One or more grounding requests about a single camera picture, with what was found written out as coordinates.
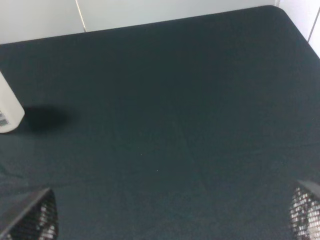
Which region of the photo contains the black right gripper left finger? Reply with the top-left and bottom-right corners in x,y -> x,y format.
0,188 -> 59,240

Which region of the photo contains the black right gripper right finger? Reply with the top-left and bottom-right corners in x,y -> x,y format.
289,180 -> 320,240

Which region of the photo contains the white plastic bottle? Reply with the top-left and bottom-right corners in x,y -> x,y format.
0,73 -> 25,134

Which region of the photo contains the black tablecloth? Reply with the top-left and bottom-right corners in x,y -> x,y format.
0,5 -> 320,240

